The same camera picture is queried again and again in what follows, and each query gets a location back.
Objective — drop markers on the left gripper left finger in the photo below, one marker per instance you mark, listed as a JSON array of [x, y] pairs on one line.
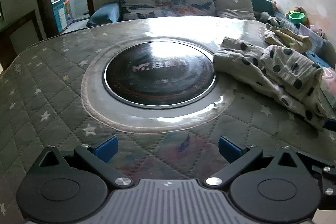
[[95, 159]]

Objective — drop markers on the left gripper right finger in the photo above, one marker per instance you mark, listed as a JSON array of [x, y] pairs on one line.
[[240, 159]]

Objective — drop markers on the polka dot white garment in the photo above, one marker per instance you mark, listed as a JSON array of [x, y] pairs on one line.
[[281, 73]]

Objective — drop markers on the pink plastic bag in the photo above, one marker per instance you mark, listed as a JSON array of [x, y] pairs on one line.
[[328, 86]]

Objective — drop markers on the clear plastic storage box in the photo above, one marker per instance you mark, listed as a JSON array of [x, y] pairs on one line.
[[318, 43]]

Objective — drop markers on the beige folded garment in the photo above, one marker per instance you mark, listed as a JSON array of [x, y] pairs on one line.
[[286, 38]]

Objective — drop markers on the dark wooden cabinet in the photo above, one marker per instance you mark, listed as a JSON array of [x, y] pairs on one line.
[[17, 36]]

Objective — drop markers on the beige plain cushion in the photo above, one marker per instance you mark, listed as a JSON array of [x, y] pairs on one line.
[[235, 9]]

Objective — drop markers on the blue sofa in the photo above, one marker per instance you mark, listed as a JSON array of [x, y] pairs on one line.
[[264, 11]]

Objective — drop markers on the green plastic bowl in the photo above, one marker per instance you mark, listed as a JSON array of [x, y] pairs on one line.
[[297, 17]]

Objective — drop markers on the blue cardboard box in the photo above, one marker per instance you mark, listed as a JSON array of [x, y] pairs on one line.
[[62, 14]]

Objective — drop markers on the butterfly print cushion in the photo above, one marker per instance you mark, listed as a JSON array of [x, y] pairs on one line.
[[144, 9]]

